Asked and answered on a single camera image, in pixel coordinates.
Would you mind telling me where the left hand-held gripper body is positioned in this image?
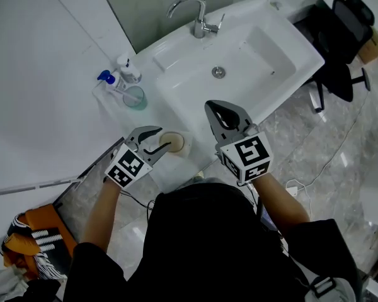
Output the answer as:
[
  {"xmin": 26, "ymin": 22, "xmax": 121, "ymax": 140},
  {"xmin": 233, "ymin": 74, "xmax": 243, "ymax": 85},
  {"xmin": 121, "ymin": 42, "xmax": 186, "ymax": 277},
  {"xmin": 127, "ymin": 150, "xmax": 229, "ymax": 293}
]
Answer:
[{"xmin": 104, "ymin": 126, "xmax": 154, "ymax": 190}]

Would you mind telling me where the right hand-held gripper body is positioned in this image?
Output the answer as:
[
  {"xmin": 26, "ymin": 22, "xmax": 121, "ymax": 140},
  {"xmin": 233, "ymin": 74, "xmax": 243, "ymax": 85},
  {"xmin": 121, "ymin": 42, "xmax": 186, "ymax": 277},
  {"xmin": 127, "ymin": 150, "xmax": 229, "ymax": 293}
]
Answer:
[{"xmin": 211, "ymin": 123, "xmax": 273, "ymax": 184}]

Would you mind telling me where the round brown bar of soap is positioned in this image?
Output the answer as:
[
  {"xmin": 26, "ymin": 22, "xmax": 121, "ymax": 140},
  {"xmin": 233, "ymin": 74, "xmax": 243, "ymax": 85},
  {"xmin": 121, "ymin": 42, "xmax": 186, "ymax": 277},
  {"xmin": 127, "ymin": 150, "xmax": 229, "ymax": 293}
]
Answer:
[{"xmin": 159, "ymin": 131, "xmax": 185, "ymax": 154}]

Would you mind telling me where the person's left forearm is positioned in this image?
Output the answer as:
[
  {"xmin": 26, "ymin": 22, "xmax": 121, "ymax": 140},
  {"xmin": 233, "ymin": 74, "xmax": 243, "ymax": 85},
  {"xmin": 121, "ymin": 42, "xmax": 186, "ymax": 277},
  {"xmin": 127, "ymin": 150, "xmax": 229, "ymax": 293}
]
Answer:
[{"xmin": 81, "ymin": 177, "xmax": 127, "ymax": 254}]

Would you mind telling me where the person's right forearm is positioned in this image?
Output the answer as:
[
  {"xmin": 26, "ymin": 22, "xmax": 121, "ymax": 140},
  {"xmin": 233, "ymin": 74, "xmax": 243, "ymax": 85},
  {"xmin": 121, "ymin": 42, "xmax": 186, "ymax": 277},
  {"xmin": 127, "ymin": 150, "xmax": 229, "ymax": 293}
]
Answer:
[{"xmin": 251, "ymin": 172, "xmax": 311, "ymax": 236}]

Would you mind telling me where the white soap dish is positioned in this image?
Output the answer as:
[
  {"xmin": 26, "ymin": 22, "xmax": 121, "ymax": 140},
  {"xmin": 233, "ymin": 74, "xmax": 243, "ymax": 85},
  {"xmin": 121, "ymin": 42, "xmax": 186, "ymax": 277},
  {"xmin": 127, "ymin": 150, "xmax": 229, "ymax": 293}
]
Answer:
[{"xmin": 157, "ymin": 130, "xmax": 193, "ymax": 157}]

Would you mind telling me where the blue pump soap bottle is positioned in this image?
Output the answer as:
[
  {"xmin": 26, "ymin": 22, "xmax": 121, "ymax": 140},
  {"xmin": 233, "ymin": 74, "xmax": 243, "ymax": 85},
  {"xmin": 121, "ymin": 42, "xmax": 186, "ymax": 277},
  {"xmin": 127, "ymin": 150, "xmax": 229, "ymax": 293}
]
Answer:
[{"xmin": 96, "ymin": 70, "xmax": 129, "ymax": 96}]

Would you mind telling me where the teal glass cup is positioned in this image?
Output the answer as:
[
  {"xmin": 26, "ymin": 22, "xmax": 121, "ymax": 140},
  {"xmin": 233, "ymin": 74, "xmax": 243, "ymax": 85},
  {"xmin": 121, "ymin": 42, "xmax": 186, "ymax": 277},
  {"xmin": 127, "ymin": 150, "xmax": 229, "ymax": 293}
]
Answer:
[{"xmin": 122, "ymin": 86, "xmax": 149, "ymax": 111}]

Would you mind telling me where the white toothbrush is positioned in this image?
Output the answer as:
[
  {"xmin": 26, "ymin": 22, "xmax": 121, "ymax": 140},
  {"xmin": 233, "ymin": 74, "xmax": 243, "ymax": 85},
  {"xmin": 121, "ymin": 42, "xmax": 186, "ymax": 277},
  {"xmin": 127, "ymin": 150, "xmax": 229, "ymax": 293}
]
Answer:
[{"xmin": 112, "ymin": 89, "xmax": 144, "ymax": 103}]

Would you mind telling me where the white ceramic sink basin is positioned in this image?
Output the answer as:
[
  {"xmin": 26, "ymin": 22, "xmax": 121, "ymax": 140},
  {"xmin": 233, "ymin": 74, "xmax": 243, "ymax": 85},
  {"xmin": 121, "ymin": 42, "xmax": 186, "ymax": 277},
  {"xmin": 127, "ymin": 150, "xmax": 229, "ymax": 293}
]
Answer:
[{"xmin": 92, "ymin": 0, "xmax": 326, "ymax": 194}]

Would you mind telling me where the white plastic bottle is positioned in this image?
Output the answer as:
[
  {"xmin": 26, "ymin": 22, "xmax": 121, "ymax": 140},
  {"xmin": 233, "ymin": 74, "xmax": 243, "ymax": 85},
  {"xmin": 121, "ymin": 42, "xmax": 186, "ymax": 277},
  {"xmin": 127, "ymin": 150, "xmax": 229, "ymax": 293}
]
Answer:
[{"xmin": 116, "ymin": 53, "xmax": 142, "ymax": 84}]

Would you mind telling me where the chrome faucet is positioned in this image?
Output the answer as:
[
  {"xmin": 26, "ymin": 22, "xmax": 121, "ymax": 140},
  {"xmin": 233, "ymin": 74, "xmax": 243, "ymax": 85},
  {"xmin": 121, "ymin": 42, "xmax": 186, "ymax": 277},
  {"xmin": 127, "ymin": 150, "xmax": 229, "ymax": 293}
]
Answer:
[{"xmin": 166, "ymin": 0, "xmax": 226, "ymax": 40}]

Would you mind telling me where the person's black clothing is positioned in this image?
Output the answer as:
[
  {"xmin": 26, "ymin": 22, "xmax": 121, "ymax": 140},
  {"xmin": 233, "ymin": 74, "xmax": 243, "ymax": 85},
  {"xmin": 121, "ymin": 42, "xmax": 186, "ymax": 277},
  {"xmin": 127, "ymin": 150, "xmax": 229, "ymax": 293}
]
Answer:
[{"xmin": 64, "ymin": 177, "xmax": 364, "ymax": 302}]

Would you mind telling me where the orange striped bag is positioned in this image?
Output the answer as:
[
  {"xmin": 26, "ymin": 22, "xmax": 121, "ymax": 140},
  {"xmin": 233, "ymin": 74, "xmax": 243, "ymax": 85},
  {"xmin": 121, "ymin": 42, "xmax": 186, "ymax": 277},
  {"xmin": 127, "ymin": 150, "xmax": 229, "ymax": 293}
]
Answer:
[{"xmin": 0, "ymin": 203, "xmax": 79, "ymax": 280}]

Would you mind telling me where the black office chair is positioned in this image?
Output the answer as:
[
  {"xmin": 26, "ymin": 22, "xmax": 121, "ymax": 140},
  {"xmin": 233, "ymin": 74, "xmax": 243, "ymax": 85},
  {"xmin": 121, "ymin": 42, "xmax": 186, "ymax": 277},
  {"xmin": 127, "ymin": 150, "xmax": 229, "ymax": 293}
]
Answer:
[{"xmin": 294, "ymin": 0, "xmax": 376, "ymax": 113}]

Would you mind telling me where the brown cardboard box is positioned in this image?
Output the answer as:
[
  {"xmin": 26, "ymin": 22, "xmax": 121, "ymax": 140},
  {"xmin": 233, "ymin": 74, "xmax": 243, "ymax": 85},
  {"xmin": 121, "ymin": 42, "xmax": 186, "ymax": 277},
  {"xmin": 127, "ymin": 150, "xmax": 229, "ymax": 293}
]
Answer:
[{"xmin": 357, "ymin": 28, "xmax": 378, "ymax": 65}]

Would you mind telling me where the white plastic bag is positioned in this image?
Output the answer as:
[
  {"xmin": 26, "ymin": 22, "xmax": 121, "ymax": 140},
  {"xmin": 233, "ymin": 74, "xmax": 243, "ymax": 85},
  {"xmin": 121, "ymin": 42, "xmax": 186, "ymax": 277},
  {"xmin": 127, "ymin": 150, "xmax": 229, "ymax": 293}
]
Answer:
[{"xmin": 0, "ymin": 265, "xmax": 31, "ymax": 302}]

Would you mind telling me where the thin black cable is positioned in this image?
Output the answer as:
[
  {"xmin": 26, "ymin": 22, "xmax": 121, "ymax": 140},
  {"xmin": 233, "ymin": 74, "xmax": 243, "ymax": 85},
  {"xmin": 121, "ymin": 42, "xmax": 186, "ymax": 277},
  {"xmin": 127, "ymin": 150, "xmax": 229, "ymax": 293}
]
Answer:
[{"xmin": 118, "ymin": 189, "xmax": 156, "ymax": 223}]

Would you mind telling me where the white floor cable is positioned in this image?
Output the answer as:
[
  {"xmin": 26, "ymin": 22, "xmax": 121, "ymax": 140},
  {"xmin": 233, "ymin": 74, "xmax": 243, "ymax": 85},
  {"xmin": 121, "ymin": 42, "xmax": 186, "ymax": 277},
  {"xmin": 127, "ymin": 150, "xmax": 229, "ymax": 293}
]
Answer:
[{"xmin": 285, "ymin": 89, "xmax": 378, "ymax": 220}]

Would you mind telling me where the grey bag strap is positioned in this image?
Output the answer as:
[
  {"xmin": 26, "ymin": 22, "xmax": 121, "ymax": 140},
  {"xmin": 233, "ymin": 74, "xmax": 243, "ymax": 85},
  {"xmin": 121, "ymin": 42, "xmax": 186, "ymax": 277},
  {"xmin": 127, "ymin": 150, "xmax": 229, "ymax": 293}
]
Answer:
[{"xmin": 304, "ymin": 274, "xmax": 357, "ymax": 302}]

